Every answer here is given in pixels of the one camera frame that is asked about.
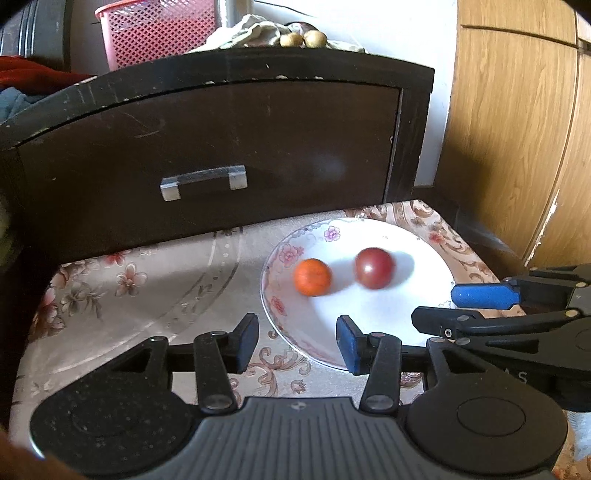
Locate longan on nightstand left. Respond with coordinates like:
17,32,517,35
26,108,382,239
280,32,304,48

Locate white floral porcelain bowl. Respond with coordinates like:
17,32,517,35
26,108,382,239
260,218,455,370

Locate floral beige tablecloth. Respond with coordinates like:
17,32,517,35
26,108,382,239
8,198,591,480

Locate dark wooden nightstand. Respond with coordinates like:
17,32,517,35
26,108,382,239
1,47,435,262

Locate longan on nightstand right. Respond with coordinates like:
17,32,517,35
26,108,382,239
304,30,329,48

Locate crumpled beige cloth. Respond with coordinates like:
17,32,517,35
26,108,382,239
189,14,366,53

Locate large dark red tomato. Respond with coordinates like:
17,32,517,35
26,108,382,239
355,247,396,290

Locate blue garment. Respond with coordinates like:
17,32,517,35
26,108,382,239
0,87,44,123

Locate red blanket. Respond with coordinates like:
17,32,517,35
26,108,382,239
0,56,90,95

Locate pink plastic basket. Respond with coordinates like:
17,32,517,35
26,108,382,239
95,0,216,71

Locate orange tangerine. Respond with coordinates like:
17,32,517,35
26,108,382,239
294,259,332,297

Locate wooden wardrobe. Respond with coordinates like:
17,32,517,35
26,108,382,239
436,1,590,271

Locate silver drawer handle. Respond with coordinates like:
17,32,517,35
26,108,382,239
160,165,249,202

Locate longan on nightstand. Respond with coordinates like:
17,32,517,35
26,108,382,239
304,30,329,48
280,32,304,48

